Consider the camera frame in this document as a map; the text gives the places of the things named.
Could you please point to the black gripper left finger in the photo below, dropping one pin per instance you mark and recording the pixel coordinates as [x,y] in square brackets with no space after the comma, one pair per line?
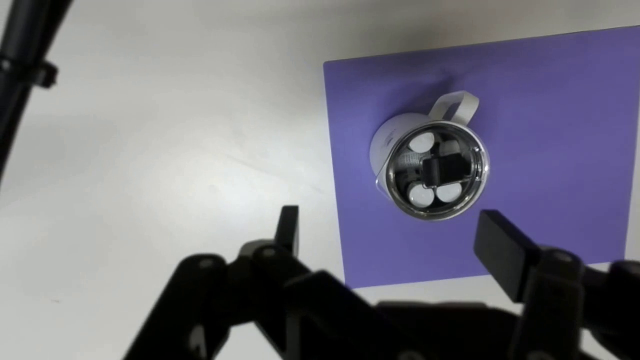
[267,312]

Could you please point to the white cup with steel lid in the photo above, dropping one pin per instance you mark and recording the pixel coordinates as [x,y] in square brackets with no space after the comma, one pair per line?
[391,143]

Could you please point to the purple rectangular mat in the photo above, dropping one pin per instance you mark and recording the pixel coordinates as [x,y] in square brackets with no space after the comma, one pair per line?
[561,132]

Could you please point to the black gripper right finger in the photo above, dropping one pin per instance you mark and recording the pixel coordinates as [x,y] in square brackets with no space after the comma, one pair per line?
[511,251]

